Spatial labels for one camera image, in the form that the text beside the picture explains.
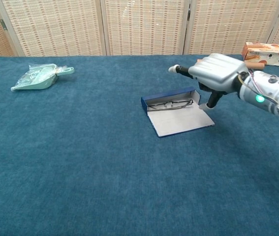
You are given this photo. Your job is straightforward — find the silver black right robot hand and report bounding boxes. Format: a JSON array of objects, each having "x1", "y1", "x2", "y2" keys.
[{"x1": 168, "y1": 53, "x2": 250, "y2": 111}]

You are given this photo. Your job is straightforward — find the thin wire-frame eyeglasses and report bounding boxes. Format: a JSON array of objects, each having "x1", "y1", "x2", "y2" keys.
[{"x1": 147, "y1": 99, "x2": 194, "y2": 112}]

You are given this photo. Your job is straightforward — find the blue glasses case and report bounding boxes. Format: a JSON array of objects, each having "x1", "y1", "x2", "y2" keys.
[{"x1": 140, "y1": 86, "x2": 216, "y2": 138}]

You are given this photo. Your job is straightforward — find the wooden rolling pin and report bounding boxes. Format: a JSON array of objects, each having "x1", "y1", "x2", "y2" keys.
[{"x1": 196, "y1": 59, "x2": 266, "y2": 71}]

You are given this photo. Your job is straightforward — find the orange biscuit box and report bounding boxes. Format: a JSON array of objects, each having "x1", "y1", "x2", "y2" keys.
[{"x1": 242, "y1": 41, "x2": 279, "y2": 68}]

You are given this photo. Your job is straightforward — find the bamboo folding screen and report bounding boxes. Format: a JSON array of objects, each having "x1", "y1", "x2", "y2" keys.
[{"x1": 0, "y1": 0, "x2": 279, "y2": 59}]

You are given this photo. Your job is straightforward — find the blue table cloth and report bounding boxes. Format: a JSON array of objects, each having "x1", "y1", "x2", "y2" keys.
[{"x1": 0, "y1": 54, "x2": 279, "y2": 236}]

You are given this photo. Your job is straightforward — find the green dustpan in plastic bag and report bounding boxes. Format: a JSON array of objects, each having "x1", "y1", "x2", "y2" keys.
[{"x1": 10, "y1": 63, "x2": 75, "y2": 92}]

